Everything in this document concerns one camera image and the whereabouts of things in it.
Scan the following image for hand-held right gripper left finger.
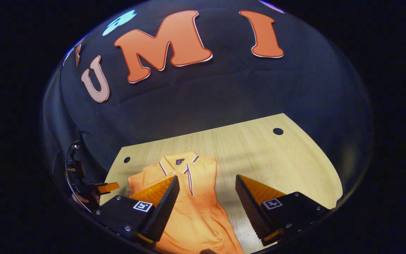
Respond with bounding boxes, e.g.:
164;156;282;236
95;175;181;248

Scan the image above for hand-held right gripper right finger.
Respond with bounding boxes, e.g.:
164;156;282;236
234;174;331;247

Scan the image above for orange T-shirt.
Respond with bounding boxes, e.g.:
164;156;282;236
128;151;245;254

